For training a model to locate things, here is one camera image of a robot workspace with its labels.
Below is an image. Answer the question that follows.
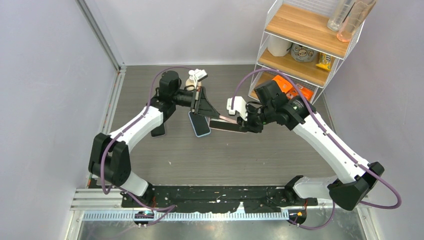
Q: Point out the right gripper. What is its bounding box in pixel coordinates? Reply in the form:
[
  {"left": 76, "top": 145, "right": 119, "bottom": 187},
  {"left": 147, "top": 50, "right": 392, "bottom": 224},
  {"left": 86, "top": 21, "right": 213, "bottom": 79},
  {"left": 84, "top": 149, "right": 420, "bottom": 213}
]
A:
[{"left": 236, "top": 103, "right": 275, "bottom": 134}]

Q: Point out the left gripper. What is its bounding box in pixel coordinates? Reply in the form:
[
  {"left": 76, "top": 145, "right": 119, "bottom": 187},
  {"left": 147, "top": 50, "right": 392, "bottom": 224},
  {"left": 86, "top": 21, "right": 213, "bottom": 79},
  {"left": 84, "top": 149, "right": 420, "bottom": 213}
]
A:
[{"left": 172, "top": 86, "right": 220, "bottom": 119}]

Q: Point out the pink phone case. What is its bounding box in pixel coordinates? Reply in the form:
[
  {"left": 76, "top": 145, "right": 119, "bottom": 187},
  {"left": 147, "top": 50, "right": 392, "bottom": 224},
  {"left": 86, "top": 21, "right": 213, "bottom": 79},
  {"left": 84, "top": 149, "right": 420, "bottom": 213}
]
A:
[{"left": 206, "top": 115, "right": 237, "bottom": 124}]

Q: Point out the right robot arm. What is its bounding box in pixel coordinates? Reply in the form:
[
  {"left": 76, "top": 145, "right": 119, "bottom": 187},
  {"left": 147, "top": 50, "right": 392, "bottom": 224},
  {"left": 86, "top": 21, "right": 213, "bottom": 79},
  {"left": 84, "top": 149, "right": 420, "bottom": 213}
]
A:
[{"left": 209, "top": 80, "right": 385, "bottom": 211}]

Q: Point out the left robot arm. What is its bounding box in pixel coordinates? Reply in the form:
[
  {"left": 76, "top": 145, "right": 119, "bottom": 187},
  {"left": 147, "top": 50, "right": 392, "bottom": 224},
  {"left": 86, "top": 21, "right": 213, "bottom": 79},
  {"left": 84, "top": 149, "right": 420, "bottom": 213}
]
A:
[{"left": 88, "top": 69, "right": 220, "bottom": 207}]

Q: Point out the phone in blue case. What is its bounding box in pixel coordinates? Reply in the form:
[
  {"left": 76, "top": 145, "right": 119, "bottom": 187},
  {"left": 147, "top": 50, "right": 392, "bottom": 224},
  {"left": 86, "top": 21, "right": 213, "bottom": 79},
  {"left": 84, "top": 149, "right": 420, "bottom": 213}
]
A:
[{"left": 188, "top": 111, "right": 211, "bottom": 138}]

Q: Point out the dark phone on table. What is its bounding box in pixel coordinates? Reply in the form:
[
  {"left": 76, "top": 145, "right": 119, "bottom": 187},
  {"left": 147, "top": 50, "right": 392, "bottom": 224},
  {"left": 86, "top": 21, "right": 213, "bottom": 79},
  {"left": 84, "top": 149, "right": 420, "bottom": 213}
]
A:
[{"left": 150, "top": 123, "right": 166, "bottom": 138}]

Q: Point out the cream lotion pump bottle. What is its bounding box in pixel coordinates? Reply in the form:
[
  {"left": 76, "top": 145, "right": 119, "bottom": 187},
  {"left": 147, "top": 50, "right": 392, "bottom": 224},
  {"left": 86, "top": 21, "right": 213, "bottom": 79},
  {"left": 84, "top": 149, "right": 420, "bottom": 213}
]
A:
[{"left": 184, "top": 70, "right": 201, "bottom": 91}]

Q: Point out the yellow cardboard box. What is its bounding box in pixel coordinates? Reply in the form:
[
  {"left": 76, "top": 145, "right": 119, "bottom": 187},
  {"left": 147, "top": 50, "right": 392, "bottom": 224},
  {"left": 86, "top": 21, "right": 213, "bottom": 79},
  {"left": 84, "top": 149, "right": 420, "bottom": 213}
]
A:
[{"left": 272, "top": 75, "right": 293, "bottom": 94}]

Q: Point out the white paper roll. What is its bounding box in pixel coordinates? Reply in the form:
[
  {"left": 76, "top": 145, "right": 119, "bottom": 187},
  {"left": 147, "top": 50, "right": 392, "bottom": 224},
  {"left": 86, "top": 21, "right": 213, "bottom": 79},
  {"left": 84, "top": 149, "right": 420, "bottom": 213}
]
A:
[{"left": 267, "top": 35, "right": 293, "bottom": 57}]

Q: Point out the orange cardboard box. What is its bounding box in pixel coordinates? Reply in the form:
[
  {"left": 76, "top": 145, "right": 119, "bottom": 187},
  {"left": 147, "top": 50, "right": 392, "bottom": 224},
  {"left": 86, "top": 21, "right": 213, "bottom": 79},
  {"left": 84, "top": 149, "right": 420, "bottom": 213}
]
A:
[{"left": 286, "top": 83, "right": 314, "bottom": 101}]

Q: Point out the cartoon printed tin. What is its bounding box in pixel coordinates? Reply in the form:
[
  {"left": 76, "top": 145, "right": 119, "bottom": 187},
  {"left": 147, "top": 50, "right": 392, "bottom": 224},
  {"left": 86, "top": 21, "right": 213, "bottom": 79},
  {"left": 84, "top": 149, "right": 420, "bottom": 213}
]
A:
[{"left": 290, "top": 43, "right": 319, "bottom": 63}]

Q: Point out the yellow snack packet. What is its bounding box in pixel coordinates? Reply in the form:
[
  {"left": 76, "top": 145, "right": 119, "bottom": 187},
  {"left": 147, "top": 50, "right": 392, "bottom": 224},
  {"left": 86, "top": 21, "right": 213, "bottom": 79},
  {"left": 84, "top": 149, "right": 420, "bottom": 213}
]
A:
[{"left": 315, "top": 52, "right": 333, "bottom": 72}]

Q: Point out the clear plastic bottle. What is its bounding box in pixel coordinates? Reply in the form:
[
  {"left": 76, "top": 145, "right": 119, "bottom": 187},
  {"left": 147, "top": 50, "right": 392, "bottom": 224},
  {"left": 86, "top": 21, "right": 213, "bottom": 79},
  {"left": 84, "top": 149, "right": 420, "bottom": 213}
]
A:
[{"left": 326, "top": 0, "right": 356, "bottom": 32}]

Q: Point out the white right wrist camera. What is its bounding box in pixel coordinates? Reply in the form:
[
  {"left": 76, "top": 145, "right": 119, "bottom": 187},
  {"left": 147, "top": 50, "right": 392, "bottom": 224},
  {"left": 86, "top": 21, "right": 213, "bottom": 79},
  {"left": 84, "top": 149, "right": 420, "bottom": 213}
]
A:
[{"left": 226, "top": 96, "right": 248, "bottom": 121}]

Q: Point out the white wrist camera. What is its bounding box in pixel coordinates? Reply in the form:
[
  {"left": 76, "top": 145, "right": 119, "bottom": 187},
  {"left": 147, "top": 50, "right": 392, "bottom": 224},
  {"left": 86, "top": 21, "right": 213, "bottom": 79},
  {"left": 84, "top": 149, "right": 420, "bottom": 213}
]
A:
[
  {"left": 226, "top": 96, "right": 248, "bottom": 121},
  {"left": 192, "top": 69, "right": 208, "bottom": 82}
]

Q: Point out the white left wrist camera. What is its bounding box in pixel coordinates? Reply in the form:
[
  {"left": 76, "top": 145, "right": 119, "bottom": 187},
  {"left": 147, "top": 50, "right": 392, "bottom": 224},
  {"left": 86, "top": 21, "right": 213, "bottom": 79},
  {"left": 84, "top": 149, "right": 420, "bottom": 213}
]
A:
[{"left": 192, "top": 69, "right": 208, "bottom": 82}]

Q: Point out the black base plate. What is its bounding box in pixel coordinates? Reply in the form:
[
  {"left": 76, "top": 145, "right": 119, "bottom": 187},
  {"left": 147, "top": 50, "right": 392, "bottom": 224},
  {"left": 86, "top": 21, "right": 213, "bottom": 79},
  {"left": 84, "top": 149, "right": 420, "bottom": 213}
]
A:
[{"left": 138, "top": 185, "right": 318, "bottom": 214}]

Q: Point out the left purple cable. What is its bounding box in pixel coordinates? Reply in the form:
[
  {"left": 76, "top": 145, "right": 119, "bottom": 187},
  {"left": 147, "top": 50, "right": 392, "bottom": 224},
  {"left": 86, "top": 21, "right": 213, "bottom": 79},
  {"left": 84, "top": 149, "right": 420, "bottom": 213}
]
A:
[{"left": 99, "top": 66, "right": 195, "bottom": 229}]

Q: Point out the white wire shelf rack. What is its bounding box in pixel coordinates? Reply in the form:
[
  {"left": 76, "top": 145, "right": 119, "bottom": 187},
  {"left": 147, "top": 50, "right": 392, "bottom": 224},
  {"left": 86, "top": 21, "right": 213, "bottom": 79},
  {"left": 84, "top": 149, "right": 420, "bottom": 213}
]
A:
[{"left": 248, "top": 0, "right": 362, "bottom": 103}]

